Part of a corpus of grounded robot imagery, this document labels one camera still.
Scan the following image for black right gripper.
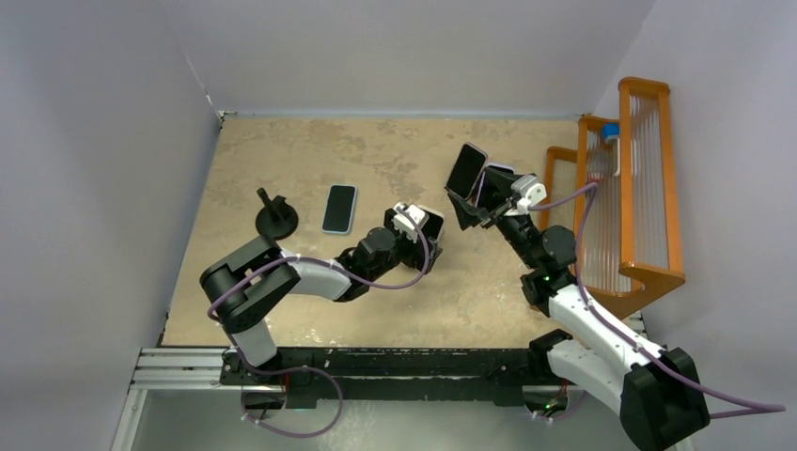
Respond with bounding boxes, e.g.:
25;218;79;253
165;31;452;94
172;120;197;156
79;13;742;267
448;167;541;269

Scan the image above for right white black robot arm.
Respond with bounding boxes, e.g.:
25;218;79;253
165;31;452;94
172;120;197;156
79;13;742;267
445;168;711;450

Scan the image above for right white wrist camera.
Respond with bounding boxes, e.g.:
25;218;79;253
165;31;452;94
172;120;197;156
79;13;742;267
507;174;548;216

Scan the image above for purple case phone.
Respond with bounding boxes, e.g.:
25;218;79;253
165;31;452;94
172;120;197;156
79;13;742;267
445;142;488;198

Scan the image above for red black stamp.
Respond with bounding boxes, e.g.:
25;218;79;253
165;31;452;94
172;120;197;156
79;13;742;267
586;171;604;198

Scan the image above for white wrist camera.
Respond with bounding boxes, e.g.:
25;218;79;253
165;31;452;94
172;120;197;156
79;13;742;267
507;174;548;216
391;202;430;242

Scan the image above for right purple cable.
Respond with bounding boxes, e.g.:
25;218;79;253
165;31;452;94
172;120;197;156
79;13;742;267
529;181;787;425

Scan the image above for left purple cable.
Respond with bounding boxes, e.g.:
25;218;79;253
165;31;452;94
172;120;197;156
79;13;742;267
208;208;432;437

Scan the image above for purple cable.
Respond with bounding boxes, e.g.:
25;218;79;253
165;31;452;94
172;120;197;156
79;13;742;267
529;181;787;425
208;208;432;437

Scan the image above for blue case phone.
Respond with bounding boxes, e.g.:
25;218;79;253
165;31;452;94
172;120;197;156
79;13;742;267
321;184;358;235

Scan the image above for black round base phone stand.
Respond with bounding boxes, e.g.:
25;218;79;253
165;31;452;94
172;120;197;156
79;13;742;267
255;188;299;241

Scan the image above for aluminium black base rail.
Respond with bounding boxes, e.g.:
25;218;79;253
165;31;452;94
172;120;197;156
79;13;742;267
112;314;695;451

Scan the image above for orange wooden tiered rack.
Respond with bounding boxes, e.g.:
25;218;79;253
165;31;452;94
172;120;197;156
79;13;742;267
543;77;685;319

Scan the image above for lilac case phone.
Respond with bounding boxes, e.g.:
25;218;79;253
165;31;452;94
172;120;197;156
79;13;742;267
474;163;515;207

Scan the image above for white case phone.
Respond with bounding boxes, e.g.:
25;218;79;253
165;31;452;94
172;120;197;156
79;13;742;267
418;205;445;242

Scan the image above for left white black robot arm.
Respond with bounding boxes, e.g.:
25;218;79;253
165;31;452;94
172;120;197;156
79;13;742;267
199;203;445;384

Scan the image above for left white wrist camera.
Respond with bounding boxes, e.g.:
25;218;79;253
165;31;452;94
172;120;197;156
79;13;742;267
391;202;430;242

